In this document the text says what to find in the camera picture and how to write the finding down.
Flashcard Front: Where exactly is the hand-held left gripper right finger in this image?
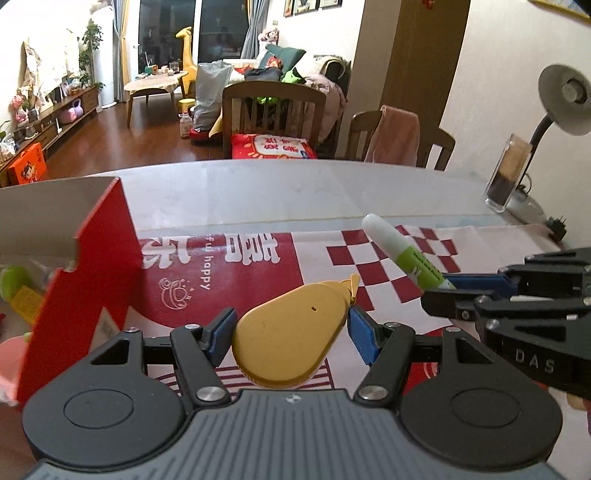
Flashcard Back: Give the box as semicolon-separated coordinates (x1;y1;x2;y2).
347;307;504;409

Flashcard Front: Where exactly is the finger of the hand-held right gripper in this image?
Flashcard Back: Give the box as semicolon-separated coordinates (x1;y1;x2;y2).
445;247;591;298
420;291;509;324

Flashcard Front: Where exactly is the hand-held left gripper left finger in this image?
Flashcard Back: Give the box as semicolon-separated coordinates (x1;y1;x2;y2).
85;307;238;408

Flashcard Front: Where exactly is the white green pen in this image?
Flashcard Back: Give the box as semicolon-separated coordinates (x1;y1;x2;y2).
361;213;458;291

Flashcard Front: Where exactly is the yellow pear-shaped toy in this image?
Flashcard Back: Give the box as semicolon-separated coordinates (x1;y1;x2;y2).
232;274;362;388

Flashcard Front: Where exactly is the red shoe box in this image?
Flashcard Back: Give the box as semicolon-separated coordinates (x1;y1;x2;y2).
0;176;144;407

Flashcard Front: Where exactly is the yellow box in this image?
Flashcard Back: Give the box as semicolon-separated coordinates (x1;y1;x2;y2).
11;285;47;325

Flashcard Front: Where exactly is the pink bowl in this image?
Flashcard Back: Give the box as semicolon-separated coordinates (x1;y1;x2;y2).
0;337;33;407

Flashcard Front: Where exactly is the red white printed table mat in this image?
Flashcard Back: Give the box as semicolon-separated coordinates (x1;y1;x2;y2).
95;224;591;416

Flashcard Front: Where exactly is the dark wooden chair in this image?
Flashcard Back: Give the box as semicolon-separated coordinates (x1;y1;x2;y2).
344;110;457;171

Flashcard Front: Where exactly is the pink towel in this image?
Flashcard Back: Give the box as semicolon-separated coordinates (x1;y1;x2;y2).
364;105;421;167

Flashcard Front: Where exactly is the red printed cushion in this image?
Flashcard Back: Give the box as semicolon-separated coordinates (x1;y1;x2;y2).
231;133;319;161

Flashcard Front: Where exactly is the grey desk lamp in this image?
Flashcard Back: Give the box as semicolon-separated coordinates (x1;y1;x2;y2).
508;64;591;227

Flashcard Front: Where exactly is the brown wooden door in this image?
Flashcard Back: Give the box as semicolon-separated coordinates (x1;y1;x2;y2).
344;0;472;139

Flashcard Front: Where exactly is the grey plastic bag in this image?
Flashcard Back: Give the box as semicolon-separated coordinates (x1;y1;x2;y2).
191;61;234;132

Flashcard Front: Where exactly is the wooden slat-back chair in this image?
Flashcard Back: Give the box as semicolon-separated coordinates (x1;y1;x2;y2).
222;81;328;160

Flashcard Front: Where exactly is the orange gift box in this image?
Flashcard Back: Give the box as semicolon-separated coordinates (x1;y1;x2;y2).
7;142;48;185

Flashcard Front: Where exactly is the sofa with clothes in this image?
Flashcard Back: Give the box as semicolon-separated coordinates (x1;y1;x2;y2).
231;44;352;158

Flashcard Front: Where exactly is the wooden coffee table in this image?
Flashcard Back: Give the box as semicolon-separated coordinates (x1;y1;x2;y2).
124;71;189;127

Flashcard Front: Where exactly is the wooden tv cabinet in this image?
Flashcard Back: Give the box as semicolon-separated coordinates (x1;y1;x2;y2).
0;85;100;185

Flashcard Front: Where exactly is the yellow giraffe toy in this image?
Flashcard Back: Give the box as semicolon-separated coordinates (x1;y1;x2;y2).
176;27;200;100

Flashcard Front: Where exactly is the pink kettle toy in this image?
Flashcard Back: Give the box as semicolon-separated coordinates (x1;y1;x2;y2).
58;98;84;124

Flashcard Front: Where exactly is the gold framed figure picture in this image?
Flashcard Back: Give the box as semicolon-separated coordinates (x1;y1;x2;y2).
531;0;591;19

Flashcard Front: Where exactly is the white standing air conditioner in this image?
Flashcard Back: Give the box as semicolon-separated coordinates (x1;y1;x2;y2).
89;6;118;109

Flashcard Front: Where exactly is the blue grey curtain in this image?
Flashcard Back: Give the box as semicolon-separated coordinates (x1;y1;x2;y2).
244;0;271;58
111;0;132;104

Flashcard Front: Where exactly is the glass sliding door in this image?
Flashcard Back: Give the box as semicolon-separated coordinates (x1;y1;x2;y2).
137;0;250;77

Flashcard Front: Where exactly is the green plant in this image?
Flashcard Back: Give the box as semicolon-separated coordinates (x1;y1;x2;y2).
78;23;105;88

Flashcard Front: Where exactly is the white hanging cloth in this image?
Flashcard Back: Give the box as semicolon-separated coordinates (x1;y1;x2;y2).
23;28;81;100

